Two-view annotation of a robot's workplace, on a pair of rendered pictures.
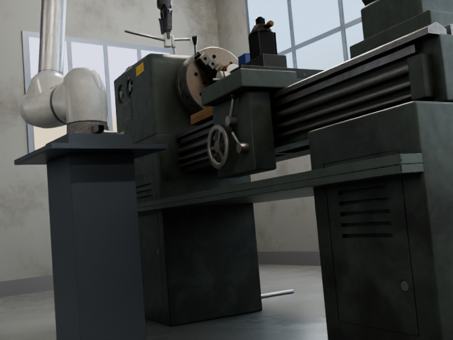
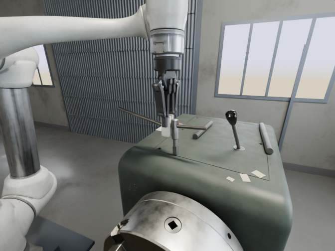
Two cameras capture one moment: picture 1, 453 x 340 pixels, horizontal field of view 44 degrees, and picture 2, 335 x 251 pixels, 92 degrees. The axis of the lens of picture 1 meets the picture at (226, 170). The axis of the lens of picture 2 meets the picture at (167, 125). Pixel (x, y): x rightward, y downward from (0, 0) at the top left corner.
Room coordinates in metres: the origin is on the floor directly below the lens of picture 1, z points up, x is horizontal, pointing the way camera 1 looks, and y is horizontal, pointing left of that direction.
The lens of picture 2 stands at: (2.44, -0.16, 1.52)
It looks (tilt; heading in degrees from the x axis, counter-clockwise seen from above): 20 degrees down; 56
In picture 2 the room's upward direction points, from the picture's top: straight up
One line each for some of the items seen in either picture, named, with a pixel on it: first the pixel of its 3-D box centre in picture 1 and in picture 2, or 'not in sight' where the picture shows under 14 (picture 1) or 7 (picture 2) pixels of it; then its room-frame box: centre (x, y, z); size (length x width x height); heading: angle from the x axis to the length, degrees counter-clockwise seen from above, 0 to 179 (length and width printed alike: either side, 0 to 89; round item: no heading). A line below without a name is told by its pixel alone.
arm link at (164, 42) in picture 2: not in sight; (167, 45); (2.71, 0.24, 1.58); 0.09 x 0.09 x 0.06
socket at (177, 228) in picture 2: not in sight; (172, 230); (2.57, 0.02, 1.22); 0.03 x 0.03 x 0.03
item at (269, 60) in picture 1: (260, 69); not in sight; (2.06, -0.16, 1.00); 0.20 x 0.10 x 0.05; 28
